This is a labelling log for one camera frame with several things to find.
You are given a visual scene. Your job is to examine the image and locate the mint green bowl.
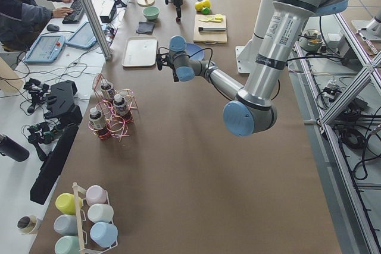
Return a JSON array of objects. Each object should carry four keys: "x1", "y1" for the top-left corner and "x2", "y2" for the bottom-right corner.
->
[{"x1": 142, "y1": 6, "x2": 160, "y2": 20}]

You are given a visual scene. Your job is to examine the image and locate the grey folded cloth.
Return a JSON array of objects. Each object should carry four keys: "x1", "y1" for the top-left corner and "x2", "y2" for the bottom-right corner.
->
[{"x1": 136, "y1": 21, "x2": 155, "y2": 35}]

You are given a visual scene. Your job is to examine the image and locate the yellow lemon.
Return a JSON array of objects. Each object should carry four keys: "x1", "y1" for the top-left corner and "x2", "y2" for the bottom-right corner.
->
[
  {"x1": 194, "y1": 2, "x2": 204, "y2": 11},
  {"x1": 201, "y1": 0, "x2": 211, "y2": 8}
]

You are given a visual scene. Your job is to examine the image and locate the pale green cup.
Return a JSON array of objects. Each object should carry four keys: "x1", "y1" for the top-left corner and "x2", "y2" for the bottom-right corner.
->
[{"x1": 54, "y1": 236, "x2": 80, "y2": 254}]

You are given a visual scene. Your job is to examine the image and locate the copper wire bottle rack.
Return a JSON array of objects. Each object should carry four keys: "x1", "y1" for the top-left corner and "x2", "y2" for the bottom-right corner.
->
[{"x1": 88, "y1": 73, "x2": 138, "y2": 140}]

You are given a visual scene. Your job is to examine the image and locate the black keyboard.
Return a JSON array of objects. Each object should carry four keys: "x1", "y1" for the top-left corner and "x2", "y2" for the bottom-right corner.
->
[{"x1": 62, "y1": 0, "x2": 85, "y2": 24}]

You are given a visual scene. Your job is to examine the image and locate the black angular holder stand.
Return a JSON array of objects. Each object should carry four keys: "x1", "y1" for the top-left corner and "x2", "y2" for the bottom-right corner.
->
[{"x1": 43, "y1": 80, "x2": 83, "y2": 127}]

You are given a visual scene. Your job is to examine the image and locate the yellow cup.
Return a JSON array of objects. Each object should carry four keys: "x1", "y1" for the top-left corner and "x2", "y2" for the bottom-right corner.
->
[{"x1": 55, "y1": 193, "x2": 76, "y2": 215}]

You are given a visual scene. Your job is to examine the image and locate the wooden cutting board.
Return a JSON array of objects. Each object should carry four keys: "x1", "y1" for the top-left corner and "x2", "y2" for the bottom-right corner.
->
[{"x1": 193, "y1": 14, "x2": 227, "y2": 44}]

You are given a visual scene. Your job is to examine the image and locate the aluminium frame post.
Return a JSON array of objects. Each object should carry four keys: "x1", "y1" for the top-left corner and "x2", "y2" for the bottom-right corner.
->
[{"x1": 80, "y1": 0, "x2": 112, "y2": 61}]

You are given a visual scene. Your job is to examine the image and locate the white cup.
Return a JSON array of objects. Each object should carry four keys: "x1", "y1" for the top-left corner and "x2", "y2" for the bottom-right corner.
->
[{"x1": 88, "y1": 203, "x2": 114, "y2": 223}]

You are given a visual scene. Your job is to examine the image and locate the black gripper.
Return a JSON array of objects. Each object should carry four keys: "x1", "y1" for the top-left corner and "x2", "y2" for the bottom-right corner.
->
[
  {"x1": 164, "y1": 0, "x2": 183, "y2": 22},
  {"x1": 157, "y1": 54, "x2": 175, "y2": 71}
]

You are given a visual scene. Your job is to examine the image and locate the cream rectangular tray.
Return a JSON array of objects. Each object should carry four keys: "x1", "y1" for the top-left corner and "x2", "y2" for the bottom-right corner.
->
[{"x1": 121, "y1": 36, "x2": 158, "y2": 68}]

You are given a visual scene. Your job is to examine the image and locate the blue teach pendant tablet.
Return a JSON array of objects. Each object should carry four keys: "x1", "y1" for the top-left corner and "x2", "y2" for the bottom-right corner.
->
[{"x1": 24, "y1": 35, "x2": 65, "y2": 64}]

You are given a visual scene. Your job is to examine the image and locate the light blue cup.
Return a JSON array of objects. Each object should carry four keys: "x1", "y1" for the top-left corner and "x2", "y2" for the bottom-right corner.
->
[{"x1": 90, "y1": 222, "x2": 118, "y2": 248}]

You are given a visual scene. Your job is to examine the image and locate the steel cylinder black tip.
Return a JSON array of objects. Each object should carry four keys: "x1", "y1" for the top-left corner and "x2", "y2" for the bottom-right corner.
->
[{"x1": 198, "y1": 27, "x2": 227, "y2": 33}]

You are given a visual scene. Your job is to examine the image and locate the white wire cup rack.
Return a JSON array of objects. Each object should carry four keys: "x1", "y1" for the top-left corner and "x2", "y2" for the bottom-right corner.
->
[{"x1": 72, "y1": 182, "x2": 118, "y2": 254}]

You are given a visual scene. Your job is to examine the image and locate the green lime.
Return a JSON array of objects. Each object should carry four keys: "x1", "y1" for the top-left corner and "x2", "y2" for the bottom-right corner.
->
[{"x1": 201, "y1": 7, "x2": 210, "y2": 15}]

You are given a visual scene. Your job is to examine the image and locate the blue round plate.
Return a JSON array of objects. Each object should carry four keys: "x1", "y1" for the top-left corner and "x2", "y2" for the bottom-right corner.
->
[{"x1": 185, "y1": 43, "x2": 205, "y2": 61}]

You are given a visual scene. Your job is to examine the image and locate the black computer mouse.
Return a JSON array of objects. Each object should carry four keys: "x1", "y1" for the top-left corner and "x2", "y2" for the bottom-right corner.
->
[{"x1": 46, "y1": 24, "x2": 60, "y2": 32}]

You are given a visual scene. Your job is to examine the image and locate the black long bar device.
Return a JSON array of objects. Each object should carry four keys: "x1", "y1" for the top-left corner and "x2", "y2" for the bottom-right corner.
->
[{"x1": 30, "y1": 124, "x2": 79, "y2": 205}]

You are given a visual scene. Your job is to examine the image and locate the yellow plastic knife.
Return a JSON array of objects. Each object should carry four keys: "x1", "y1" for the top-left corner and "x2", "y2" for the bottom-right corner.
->
[{"x1": 199, "y1": 14, "x2": 224, "y2": 23}]

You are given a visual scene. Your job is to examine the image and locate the dark drink bottle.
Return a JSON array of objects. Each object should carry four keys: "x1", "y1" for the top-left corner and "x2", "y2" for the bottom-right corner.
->
[
  {"x1": 89, "y1": 107, "x2": 106, "y2": 131},
  {"x1": 113, "y1": 93, "x2": 129, "y2": 117},
  {"x1": 101, "y1": 79, "x2": 115, "y2": 101}
]

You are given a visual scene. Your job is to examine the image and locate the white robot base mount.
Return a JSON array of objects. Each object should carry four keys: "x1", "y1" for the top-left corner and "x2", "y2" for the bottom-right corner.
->
[{"x1": 236, "y1": 0, "x2": 274, "y2": 74}]

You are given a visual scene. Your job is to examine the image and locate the grey blue cup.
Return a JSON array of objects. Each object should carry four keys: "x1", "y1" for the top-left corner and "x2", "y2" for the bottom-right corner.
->
[{"x1": 53, "y1": 214, "x2": 77, "y2": 236}]

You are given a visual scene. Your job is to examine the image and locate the person in dark jacket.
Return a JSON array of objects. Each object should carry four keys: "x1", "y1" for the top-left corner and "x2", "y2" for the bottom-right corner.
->
[{"x1": 1, "y1": 0, "x2": 62, "y2": 51}]

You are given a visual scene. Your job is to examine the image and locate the person left hand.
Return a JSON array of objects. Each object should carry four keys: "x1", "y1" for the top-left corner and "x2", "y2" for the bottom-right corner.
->
[{"x1": 52, "y1": 7, "x2": 73, "y2": 18}]

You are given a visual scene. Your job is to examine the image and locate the black water bottle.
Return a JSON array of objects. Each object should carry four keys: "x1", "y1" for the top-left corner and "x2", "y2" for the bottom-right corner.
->
[{"x1": 1, "y1": 134, "x2": 29, "y2": 162}]

